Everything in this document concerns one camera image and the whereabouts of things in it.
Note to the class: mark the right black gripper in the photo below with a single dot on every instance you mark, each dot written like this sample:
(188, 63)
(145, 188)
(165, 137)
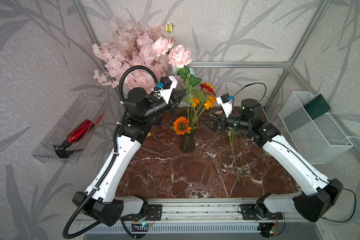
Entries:
(221, 119)

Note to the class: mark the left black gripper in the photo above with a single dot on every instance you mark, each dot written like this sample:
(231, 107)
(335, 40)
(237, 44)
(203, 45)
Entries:
(173, 103)

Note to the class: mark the peach pink peony stem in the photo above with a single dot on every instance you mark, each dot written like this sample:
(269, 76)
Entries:
(231, 136)

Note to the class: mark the pink ranunculus flower stem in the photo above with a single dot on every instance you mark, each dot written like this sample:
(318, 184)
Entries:
(237, 155)

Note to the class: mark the pale pink carnation stem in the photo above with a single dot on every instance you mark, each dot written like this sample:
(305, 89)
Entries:
(168, 55)

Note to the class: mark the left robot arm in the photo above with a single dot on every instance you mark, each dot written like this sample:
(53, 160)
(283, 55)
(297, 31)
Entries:
(99, 200)

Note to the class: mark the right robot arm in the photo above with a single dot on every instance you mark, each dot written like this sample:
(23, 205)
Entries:
(318, 193)

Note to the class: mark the red and orange flowers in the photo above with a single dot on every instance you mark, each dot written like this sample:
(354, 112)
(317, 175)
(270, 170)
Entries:
(197, 100)

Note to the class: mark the light blue carnation stem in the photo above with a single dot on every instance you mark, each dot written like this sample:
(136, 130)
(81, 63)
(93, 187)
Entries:
(187, 76)

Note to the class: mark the pink cherry blossom tree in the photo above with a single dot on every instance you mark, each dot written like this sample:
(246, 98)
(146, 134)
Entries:
(130, 44)

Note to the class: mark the dark green card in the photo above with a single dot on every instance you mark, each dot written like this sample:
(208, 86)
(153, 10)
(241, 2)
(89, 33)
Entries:
(317, 107)

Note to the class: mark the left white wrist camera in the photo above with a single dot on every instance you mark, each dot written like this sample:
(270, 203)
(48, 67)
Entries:
(165, 88)

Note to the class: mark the aluminium front rail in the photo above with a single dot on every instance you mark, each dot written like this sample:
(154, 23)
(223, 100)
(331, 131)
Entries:
(214, 210)

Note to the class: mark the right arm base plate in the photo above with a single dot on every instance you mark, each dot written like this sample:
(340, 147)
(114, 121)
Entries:
(255, 212)

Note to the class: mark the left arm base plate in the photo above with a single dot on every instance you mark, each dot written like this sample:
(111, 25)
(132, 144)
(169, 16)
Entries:
(150, 212)

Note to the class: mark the white wire mesh basket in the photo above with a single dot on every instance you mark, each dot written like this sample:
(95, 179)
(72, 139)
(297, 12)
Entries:
(318, 141)

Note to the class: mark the clear plastic wall bin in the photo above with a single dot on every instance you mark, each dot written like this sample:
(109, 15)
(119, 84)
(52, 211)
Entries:
(84, 107)

